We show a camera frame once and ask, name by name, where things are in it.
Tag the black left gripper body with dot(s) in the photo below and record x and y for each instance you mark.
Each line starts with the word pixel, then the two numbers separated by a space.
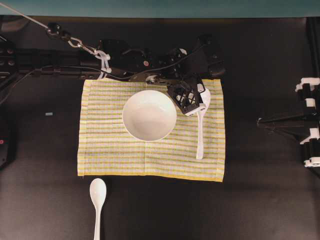
pixel 177 66

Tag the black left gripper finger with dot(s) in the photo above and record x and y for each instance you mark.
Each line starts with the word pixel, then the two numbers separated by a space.
pixel 185 96
pixel 197 87

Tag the white chinese spoon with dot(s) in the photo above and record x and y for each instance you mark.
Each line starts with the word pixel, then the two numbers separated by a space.
pixel 98 193
pixel 206 99

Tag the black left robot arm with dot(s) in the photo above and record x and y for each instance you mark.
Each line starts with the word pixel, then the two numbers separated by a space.
pixel 113 59

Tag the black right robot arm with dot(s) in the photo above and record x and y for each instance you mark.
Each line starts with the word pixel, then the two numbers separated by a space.
pixel 270 69

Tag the white ceramic bowl plate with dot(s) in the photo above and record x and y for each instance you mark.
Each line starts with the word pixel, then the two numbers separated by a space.
pixel 149 115

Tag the yellow striped cloth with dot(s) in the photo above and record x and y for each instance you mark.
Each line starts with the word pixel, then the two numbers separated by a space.
pixel 106 148

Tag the white chinese spoon on table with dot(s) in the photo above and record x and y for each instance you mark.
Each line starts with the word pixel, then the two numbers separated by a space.
pixel 98 193

